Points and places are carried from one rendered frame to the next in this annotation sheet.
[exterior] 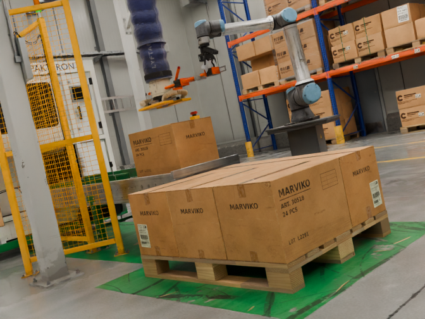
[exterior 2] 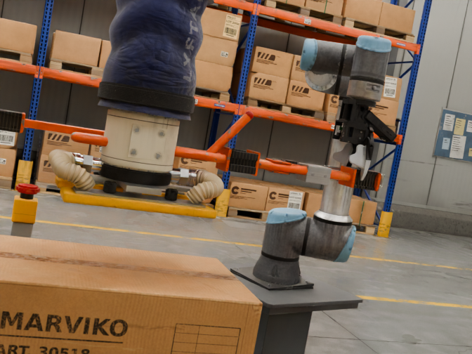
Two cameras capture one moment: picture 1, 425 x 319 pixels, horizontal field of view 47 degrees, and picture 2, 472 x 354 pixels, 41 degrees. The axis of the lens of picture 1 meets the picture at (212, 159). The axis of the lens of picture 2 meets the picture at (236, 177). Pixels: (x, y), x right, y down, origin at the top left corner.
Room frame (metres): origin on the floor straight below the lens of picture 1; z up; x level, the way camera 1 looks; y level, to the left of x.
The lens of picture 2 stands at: (3.19, 1.56, 1.33)
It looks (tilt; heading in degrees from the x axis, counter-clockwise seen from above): 5 degrees down; 294
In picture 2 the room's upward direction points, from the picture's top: 10 degrees clockwise
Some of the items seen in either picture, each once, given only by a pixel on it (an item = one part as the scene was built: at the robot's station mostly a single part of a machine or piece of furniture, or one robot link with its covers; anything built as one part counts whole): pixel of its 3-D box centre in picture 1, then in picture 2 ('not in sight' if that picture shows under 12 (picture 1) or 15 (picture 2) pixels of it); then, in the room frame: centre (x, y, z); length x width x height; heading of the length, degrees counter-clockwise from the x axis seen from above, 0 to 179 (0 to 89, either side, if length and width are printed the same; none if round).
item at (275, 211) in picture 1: (253, 202); not in sight; (3.05, -0.19, 0.34); 1.20 x 1.00 x 0.40; 43
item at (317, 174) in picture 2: (200, 76); (313, 173); (3.68, -0.04, 1.24); 0.07 x 0.07 x 0.04; 44
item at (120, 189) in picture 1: (95, 194); not in sight; (4.38, 1.09, 0.50); 2.31 x 0.05 x 0.19; 43
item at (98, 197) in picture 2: (155, 104); (140, 196); (3.94, 0.35, 1.13); 0.34 x 0.10 x 0.05; 44
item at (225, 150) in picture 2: (181, 82); (237, 160); (3.83, 0.11, 1.24); 0.10 x 0.08 x 0.06; 134
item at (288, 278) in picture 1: (262, 244); not in sight; (3.05, -0.19, 0.07); 1.20 x 1.00 x 0.14; 43
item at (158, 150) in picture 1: (173, 149); (107, 345); (4.01, 0.29, 0.75); 0.60 x 0.40 x 0.40; 42
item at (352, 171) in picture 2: (212, 71); (359, 178); (3.58, -0.13, 1.25); 0.08 x 0.07 x 0.05; 44
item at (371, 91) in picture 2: (203, 41); (364, 92); (3.60, -0.11, 1.47); 0.10 x 0.09 x 0.05; 133
